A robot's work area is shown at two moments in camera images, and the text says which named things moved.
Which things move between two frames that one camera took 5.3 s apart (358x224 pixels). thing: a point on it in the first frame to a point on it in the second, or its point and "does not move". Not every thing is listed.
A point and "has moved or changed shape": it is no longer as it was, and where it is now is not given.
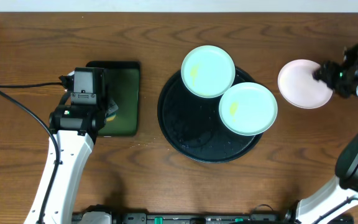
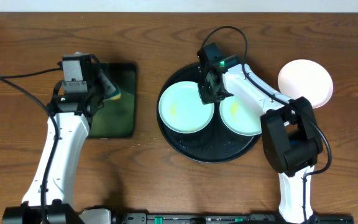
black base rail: [112, 218] does not move
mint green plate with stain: [207, 71] has moved or changed shape
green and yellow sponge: [110, 117] to [108, 89]
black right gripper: [331, 76] to [207, 83]
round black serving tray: [192, 126] does not move
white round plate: [299, 87] does not move
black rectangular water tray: [123, 86] does not move
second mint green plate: [248, 109] does not move
